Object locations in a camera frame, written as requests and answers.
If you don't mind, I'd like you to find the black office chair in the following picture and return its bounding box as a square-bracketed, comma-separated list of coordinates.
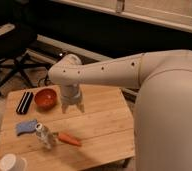
[0, 23, 50, 96]

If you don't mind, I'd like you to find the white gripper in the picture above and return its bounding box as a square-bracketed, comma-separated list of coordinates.
[60, 84, 85, 114]

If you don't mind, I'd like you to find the orange carrot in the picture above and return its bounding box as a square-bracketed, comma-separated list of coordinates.
[55, 132, 81, 146]

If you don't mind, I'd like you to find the red bowl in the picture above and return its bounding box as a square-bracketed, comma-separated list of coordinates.
[34, 88, 57, 110]

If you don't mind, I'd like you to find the white paper cup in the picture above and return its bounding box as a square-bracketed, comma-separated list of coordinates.
[0, 153, 27, 171]

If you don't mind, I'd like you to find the metal floor rail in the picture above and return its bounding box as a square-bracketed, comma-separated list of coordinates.
[26, 34, 138, 98]

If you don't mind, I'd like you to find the black striped eraser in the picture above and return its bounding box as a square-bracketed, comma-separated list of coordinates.
[16, 92, 33, 115]

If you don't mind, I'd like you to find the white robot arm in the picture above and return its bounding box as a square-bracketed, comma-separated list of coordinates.
[48, 49, 192, 171]

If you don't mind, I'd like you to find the clear plastic bottle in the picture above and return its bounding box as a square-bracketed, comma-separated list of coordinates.
[35, 123, 56, 149]

